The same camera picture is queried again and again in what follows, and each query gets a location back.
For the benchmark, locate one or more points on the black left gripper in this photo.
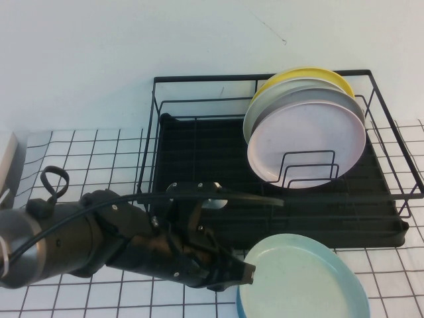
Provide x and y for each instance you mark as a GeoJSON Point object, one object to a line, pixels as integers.
{"type": "Point", "coordinates": [172, 255]}

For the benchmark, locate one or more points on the teal green plate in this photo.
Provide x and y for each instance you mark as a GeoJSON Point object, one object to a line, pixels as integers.
{"type": "Point", "coordinates": [298, 278]}

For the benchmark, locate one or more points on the light blue plate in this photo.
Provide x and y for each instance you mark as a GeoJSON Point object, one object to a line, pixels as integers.
{"type": "Point", "coordinates": [362, 281]}

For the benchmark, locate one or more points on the pink plate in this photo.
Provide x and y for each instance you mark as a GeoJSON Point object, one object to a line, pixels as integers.
{"type": "Point", "coordinates": [298, 139]}

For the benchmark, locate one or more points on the white plate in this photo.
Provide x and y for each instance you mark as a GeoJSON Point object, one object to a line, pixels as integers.
{"type": "Point", "coordinates": [265, 102]}

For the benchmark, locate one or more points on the grey plate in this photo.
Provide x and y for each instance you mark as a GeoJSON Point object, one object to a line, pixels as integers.
{"type": "Point", "coordinates": [318, 96]}

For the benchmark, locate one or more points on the yellow plate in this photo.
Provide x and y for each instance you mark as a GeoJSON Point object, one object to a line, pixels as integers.
{"type": "Point", "coordinates": [331, 77]}

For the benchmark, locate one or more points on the black plastic drain tray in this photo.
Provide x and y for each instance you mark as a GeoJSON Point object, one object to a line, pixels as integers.
{"type": "Point", "coordinates": [215, 159]}

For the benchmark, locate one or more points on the white black grid tablecloth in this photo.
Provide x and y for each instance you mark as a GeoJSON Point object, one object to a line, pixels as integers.
{"type": "Point", "coordinates": [99, 159]}

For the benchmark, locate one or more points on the white zip tie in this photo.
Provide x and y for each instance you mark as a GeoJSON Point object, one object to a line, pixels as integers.
{"type": "Point", "coordinates": [6, 261]}

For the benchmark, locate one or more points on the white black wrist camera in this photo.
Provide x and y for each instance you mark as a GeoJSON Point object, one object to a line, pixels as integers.
{"type": "Point", "coordinates": [192, 187]}

